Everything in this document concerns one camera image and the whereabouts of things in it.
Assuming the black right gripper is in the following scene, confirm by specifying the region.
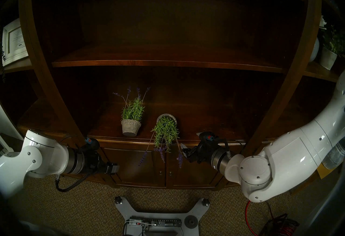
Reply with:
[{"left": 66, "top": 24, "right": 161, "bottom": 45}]
[{"left": 181, "top": 141, "right": 216, "bottom": 164}]

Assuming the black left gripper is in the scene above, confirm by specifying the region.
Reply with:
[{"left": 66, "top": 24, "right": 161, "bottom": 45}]
[{"left": 84, "top": 149, "right": 120, "bottom": 176}]

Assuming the potted fake lavender plant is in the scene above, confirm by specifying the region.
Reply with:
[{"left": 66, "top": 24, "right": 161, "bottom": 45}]
[
  {"left": 113, "top": 86, "right": 151, "bottom": 137},
  {"left": 138, "top": 114, "right": 184, "bottom": 168}
]

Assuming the dark trailing bead plant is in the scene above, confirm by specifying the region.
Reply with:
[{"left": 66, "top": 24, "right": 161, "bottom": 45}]
[{"left": 0, "top": 44, "right": 7, "bottom": 82}]

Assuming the green plant white square pot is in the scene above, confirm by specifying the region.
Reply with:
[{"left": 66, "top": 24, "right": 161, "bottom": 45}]
[{"left": 319, "top": 25, "right": 345, "bottom": 71}]

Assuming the dark wooden cabinet door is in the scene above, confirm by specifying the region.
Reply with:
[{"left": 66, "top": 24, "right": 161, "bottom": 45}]
[
  {"left": 166, "top": 147, "right": 232, "bottom": 188},
  {"left": 104, "top": 145, "right": 166, "bottom": 187}
]

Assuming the black round base disc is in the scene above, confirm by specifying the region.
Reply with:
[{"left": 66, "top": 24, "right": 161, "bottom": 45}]
[{"left": 184, "top": 215, "right": 197, "bottom": 228}]

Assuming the black power strip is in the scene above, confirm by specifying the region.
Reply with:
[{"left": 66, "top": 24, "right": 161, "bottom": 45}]
[{"left": 129, "top": 217, "right": 182, "bottom": 227}]

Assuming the white slatted wooden chair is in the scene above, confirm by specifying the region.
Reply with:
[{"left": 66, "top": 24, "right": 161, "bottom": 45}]
[{"left": 0, "top": 133, "right": 12, "bottom": 155}]

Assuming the white slanted panel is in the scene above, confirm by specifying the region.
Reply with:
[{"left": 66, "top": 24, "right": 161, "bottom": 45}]
[{"left": 0, "top": 104, "right": 25, "bottom": 141}]

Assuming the dark wooden bookcase cabinet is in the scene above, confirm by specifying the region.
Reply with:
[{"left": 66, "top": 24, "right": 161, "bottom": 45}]
[{"left": 0, "top": 0, "right": 345, "bottom": 190}]

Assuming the light wooden side table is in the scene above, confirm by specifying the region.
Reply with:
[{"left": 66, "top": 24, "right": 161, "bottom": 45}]
[{"left": 318, "top": 163, "right": 340, "bottom": 179}]

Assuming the white framed certificate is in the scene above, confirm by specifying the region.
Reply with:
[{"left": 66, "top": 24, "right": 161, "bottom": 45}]
[{"left": 2, "top": 18, "right": 29, "bottom": 67}]

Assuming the white round vase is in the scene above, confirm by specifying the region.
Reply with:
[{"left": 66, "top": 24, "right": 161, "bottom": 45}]
[{"left": 309, "top": 36, "right": 320, "bottom": 62}]

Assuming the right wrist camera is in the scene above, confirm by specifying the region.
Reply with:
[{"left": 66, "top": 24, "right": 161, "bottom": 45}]
[{"left": 199, "top": 132, "right": 220, "bottom": 144}]

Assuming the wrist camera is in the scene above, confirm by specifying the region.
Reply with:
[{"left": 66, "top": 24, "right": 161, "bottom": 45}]
[
  {"left": 199, "top": 132, "right": 220, "bottom": 144},
  {"left": 85, "top": 137, "right": 101, "bottom": 152}
]

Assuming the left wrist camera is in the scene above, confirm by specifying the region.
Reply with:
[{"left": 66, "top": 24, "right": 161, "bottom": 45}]
[{"left": 85, "top": 137, "right": 101, "bottom": 152}]

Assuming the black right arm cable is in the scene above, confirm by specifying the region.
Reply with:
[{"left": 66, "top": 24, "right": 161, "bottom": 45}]
[{"left": 216, "top": 138, "right": 231, "bottom": 158}]

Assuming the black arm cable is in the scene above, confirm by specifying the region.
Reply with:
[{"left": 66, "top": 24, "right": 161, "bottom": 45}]
[
  {"left": 216, "top": 138, "right": 231, "bottom": 158},
  {"left": 55, "top": 169, "right": 91, "bottom": 192}
]

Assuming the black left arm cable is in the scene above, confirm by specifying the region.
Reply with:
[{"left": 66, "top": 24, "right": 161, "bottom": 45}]
[{"left": 55, "top": 169, "right": 91, "bottom": 192}]

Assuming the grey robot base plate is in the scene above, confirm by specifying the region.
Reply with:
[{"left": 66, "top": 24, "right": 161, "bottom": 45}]
[{"left": 114, "top": 196, "right": 210, "bottom": 236}]

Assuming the red cable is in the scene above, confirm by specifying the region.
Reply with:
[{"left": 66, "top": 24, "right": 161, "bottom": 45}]
[{"left": 245, "top": 200, "right": 275, "bottom": 236}]

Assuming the black red cable reel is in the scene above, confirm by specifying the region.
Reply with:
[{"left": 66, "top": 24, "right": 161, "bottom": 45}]
[{"left": 260, "top": 213, "right": 299, "bottom": 236}]

